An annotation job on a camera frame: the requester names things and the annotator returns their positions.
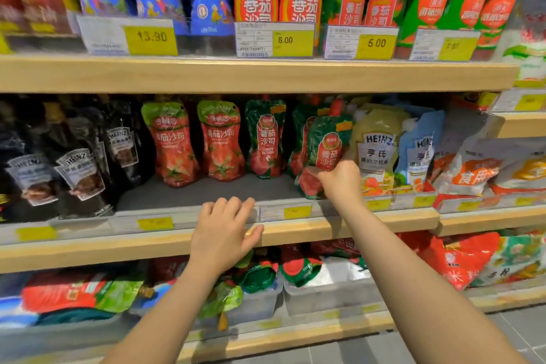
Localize person's left hand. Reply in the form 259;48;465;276
189;196;264;278

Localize person's right hand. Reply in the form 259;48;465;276
306;160;366;209

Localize dark green ketchup pouch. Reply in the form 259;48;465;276
295;114;354;200
245;99;288;179
288;101;332;179

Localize person's left forearm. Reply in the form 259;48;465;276
100;260;223;364

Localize person's right forearm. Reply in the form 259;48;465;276
336;199;530;364

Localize row of yellow shelf labels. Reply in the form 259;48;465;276
16;195;537;243

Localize red green ketchup pouch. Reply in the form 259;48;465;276
279;245;323;288

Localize light green ketchup pouch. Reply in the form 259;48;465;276
197;99;246;182
141;100;200;188

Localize yellow green salad dressing pouch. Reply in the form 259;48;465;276
344;105;411;197

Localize clear plastic bin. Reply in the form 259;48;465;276
281;256;385;318
128;272;285;328

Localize bright green pouch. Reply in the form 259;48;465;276
197;282;244;321
95;278;145;314

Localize black sauce pouch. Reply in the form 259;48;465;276
0;99;61;224
99;97;146;190
43;99;115;218

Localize wooden shelf board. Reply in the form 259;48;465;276
434;204;546;237
176;286;546;364
0;53;521;94
0;207;441;275
490;111;546;139

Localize blue salad dressing pouch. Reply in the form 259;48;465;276
394;109;447;194

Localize white yellow price tag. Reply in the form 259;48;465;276
490;88;546;113
234;21;316;58
323;24;400;61
76;15;179;57
409;28;481;63

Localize grey white food bag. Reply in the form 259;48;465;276
430;109;506;183

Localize white orange food bag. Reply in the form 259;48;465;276
487;156;546;196
433;137;546;199

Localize red rice bag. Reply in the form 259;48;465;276
400;231;502;292

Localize red sauce pouch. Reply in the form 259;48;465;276
20;273;108;314

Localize teal packet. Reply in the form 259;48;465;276
36;307;117;327

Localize grey plastic bin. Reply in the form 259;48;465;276
0;312;138;362

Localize green white rice bag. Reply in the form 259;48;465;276
470;234;546;288

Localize blue white packet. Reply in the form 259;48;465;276
0;295;40;329

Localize white green packet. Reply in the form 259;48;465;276
494;0;546;84

